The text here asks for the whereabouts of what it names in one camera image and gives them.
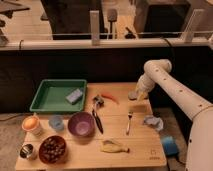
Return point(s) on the light blue plastic cup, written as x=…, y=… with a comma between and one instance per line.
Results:
x=56, y=122

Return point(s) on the dark brown patterned bowl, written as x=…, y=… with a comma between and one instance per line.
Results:
x=53, y=150

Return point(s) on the red chili pepper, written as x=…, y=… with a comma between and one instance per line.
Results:
x=108, y=96

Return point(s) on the purple bowl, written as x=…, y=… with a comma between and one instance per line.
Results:
x=81, y=124

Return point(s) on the crumpled light blue cloth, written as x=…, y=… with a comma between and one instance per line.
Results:
x=155, y=122

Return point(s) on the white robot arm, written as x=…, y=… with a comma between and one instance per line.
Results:
x=197, y=109

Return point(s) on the silver fork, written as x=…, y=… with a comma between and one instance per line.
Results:
x=130, y=114

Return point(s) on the black handled can opener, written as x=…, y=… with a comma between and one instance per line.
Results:
x=97, y=103

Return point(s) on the blue grey sponge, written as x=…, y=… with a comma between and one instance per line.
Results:
x=74, y=96

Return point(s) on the wooden board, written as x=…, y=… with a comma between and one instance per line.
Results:
x=84, y=154

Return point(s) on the green plastic tray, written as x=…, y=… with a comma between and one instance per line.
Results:
x=51, y=96

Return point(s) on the orange topped white cup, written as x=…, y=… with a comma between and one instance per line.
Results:
x=32, y=125

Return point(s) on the small metal can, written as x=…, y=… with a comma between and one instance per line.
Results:
x=28, y=152

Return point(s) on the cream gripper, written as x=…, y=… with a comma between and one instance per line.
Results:
x=142, y=95

